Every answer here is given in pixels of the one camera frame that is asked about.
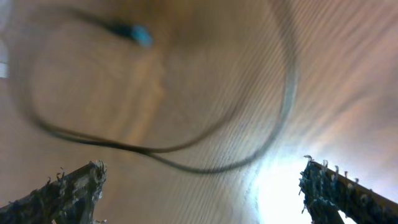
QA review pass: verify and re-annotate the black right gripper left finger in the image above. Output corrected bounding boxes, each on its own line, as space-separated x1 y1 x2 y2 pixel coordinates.
1 161 106 224

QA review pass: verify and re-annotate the black usb cable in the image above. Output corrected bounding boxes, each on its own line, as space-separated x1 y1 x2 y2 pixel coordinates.
9 6 299 174

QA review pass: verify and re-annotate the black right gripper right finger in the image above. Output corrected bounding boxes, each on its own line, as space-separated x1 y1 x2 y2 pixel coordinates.
299 155 397 224

